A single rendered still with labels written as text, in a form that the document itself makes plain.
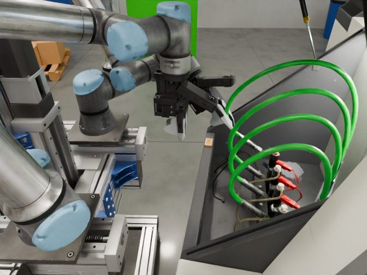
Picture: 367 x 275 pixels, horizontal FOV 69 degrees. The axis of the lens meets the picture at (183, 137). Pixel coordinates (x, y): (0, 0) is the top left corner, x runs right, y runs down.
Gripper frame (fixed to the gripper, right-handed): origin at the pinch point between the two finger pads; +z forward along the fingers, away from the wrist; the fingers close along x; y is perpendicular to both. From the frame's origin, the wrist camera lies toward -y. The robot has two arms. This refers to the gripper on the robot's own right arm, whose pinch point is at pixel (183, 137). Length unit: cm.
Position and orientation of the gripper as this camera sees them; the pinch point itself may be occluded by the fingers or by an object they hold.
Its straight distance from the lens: 78.2
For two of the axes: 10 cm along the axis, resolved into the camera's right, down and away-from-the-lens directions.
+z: 0.0, 8.2, 5.8
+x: -1.8, 5.7, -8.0
